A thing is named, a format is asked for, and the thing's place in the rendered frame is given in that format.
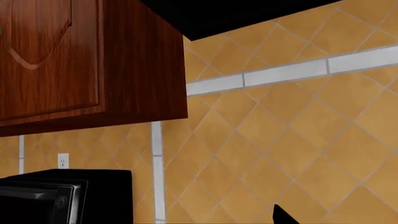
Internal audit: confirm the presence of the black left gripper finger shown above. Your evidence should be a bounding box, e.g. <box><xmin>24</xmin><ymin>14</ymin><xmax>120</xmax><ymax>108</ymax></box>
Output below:
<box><xmin>272</xmin><ymin>203</ymin><xmax>301</xmax><ymax>224</ymax></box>

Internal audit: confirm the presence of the black microwave oven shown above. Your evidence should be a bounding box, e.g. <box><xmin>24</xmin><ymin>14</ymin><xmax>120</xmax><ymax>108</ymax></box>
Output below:
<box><xmin>0</xmin><ymin>169</ymin><xmax>134</xmax><ymax>224</ymax></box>

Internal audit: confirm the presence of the black range hood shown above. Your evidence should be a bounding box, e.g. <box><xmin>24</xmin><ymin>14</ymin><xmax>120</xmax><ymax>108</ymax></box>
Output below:
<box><xmin>139</xmin><ymin>0</ymin><xmax>346</xmax><ymax>42</ymax></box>

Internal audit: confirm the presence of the wooden cabinet door panel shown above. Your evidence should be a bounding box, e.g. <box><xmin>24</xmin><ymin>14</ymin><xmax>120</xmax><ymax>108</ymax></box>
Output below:
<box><xmin>0</xmin><ymin>0</ymin><xmax>106</xmax><ymax>127</ymax></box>

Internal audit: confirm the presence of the dark wooden wall cabinet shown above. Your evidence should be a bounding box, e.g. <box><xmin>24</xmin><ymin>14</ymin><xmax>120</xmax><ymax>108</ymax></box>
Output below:
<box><xmin>0</xmin><ymin>0</ymin><xmax>189</xmax><ymax>138</ymax></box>

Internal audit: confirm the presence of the white wall power outlet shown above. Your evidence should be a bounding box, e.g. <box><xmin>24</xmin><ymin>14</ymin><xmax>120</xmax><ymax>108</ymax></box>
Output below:
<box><xmin>57</xmin><ymin>152</ymin><xmax>70</xmax><ymax>169</ymax></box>

